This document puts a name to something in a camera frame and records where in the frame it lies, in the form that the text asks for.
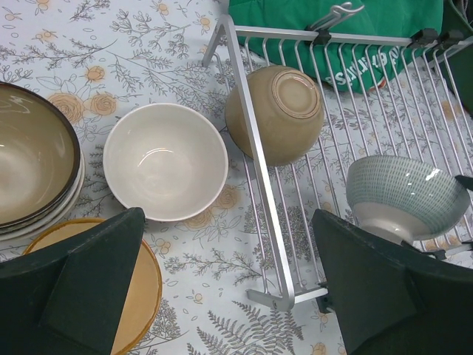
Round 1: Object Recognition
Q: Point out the green divided organizer tray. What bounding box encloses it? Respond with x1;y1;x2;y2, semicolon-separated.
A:
442;1;472;115

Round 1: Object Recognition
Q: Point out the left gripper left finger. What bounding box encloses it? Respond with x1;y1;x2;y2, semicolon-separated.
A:
40;208;145;354

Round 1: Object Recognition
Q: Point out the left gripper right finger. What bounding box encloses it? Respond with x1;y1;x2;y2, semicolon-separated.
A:
312;209;472;354

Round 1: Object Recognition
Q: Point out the beige bowl back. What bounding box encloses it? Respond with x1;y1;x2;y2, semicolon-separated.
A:
1;152;86;241

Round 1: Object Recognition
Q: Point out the metal wire dish rack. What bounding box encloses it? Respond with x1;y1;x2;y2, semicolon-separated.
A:
201;1;473;315

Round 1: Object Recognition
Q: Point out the green cloth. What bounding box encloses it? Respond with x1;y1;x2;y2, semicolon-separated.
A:
228;1;443;93

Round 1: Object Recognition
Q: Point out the dark brown patterned bowl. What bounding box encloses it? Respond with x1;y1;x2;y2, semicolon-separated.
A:
1;82;81;229

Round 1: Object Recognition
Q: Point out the beige bowl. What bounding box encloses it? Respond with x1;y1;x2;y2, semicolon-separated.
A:
1;152;86;241
247;65;324;166
23;217;162;354

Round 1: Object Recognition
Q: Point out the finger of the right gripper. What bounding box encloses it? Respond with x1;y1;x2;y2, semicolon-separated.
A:
455;175;473;192

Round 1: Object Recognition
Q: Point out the red floral bowl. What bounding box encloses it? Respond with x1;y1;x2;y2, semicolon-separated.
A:
103;103;228;222

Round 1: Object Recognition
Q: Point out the mint green dotted bowl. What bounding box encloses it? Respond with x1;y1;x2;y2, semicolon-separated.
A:
346;155;471;244

